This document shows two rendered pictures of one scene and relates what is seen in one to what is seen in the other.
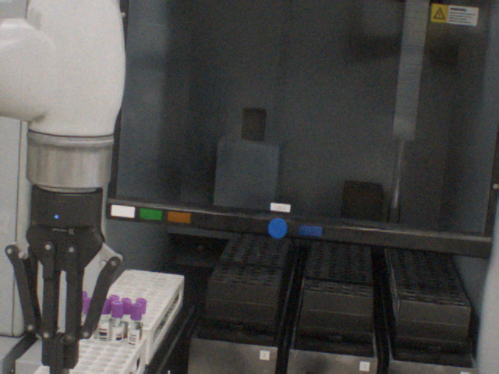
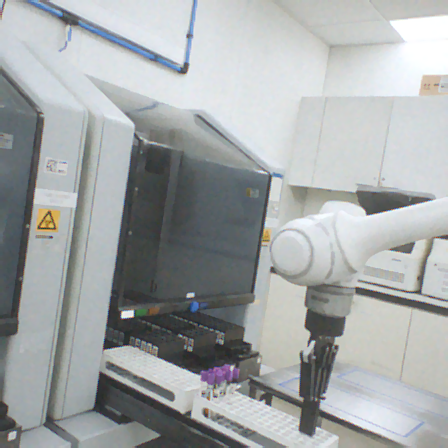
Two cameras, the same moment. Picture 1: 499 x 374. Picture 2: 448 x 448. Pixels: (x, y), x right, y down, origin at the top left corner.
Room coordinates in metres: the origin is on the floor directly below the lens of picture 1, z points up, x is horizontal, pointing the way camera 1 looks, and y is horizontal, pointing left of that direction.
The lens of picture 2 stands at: (0.68, 1.11, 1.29)
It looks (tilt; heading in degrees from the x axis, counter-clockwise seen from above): 3 degrees down; 302
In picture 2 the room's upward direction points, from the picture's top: 9 degrees clockwise
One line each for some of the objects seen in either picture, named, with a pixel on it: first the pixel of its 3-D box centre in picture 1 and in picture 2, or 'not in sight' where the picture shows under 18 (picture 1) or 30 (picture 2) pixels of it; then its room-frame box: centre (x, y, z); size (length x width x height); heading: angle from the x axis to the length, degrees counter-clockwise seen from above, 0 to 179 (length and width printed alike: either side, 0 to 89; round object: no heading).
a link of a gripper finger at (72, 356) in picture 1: (80, 346); not in sight; (0.99, 0.17, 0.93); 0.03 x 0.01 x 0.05; 85
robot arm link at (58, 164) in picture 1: (69, 160); (328, 298); (0.99, 0.19, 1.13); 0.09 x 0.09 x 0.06
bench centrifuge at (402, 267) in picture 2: not in sight; (393, 237); (1.50, -2.46, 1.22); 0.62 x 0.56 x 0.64; 83
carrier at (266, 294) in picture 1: (241, 300); (168, 351); (1.49, -0.01, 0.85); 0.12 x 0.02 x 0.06; 86
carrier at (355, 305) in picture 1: (337, 310); (202, 343); (1.48, -0.16, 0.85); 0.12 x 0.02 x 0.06; 84
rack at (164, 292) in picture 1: (136, 315); (152, 378); (1.41, 0.15, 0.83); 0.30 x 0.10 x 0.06; 175
